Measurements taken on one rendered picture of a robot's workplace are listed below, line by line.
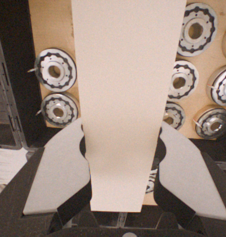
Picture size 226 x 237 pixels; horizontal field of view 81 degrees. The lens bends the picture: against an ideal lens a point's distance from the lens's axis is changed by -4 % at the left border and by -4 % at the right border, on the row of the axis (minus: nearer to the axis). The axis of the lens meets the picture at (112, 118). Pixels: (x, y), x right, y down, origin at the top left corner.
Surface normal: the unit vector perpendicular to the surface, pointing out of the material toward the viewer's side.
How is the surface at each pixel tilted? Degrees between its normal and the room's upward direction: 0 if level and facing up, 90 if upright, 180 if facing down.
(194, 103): 0
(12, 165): 0
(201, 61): 0
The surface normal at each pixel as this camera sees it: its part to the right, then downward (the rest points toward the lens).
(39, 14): -0.02, 0.48
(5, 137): 0.08, -0.87
